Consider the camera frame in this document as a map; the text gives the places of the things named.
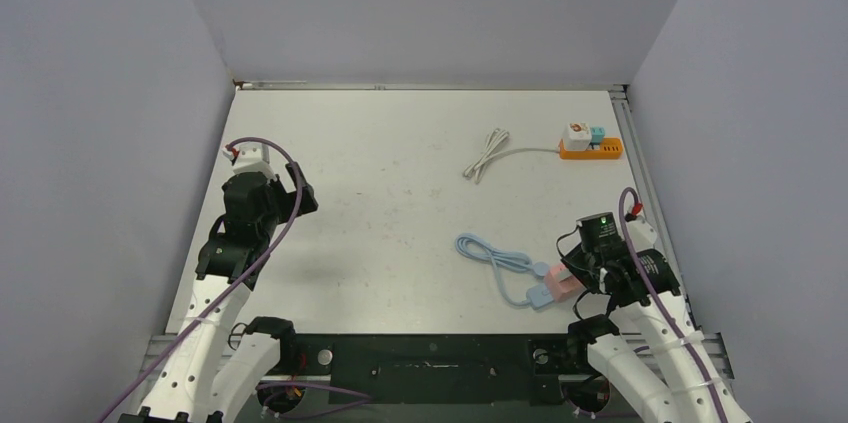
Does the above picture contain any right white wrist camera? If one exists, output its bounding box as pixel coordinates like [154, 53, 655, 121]
[625, 203, 658, 252]

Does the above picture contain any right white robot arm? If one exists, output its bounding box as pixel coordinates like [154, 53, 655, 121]
[561, 212, 750, 422]

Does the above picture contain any teal plug adapter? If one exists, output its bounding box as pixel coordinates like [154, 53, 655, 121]
[589, 126, 606, 146]

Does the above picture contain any aluminium frame rail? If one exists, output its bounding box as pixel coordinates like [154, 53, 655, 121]
[609, 85, 688, 310]

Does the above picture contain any white power cord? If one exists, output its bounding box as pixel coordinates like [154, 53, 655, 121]
[462, 128, 562, 184]

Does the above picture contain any white cube adapter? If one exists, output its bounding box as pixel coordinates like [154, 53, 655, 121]
[561, 122, 592, 152]

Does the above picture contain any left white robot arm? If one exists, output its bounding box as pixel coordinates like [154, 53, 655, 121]
[119, 160, 318, 422]

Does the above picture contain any light blue power cord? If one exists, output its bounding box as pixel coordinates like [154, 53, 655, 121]
[455, 233, 551, 310]

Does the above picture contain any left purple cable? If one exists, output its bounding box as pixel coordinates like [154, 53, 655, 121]
[97, 136, 372, 423]

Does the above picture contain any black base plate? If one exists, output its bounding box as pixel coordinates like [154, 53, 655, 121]
[267, 333, 611, 409]

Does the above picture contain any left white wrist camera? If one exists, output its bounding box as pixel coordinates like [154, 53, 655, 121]
[221, 142, 276, 180]

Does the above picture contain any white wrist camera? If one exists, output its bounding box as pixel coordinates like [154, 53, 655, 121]
[625, 203, 658, 252]
[221, 142, 276, 180]

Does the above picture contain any pink blue power strip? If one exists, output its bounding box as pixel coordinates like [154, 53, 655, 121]
[526, 262, 585, 310]

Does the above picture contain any orange power strip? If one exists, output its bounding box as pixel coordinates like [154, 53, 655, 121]
[558, 137, 624, 160]

